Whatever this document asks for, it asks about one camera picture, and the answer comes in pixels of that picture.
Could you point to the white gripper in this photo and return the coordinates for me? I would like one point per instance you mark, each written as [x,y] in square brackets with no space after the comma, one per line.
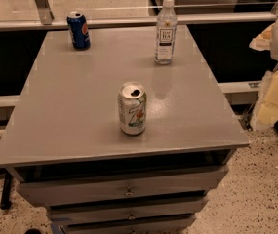
[265,112]

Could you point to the grey drawer cabinet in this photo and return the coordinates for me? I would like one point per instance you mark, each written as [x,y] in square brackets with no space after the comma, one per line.
[110,142]

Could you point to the grey drawer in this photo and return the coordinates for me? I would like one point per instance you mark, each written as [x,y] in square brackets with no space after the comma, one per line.
[128,211]
[179,221]
[76,191]

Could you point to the green white 7up can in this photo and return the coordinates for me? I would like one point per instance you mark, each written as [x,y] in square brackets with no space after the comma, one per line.
[132,100]

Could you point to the grey metal rail frame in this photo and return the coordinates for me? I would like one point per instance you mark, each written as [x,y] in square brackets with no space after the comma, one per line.
[61,24]

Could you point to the top grey drawer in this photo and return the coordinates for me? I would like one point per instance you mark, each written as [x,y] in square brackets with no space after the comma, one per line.
[76,191]

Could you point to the metal upright bracket left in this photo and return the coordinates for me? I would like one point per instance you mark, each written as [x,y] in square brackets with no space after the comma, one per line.
[45,13]

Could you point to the bottom grey drawer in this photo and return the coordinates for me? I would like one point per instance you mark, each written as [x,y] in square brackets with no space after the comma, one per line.
[179,221]

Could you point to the clear plastic water bottle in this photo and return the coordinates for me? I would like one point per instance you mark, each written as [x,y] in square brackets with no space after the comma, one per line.
[166,28]

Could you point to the blue pepsi can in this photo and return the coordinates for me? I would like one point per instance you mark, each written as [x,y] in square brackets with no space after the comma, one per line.
[78,29]

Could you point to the middle grey drawer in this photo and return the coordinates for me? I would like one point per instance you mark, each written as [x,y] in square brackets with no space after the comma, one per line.
[128,211]

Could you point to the black stand leg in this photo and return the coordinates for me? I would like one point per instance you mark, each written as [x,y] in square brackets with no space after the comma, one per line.
[5,202]

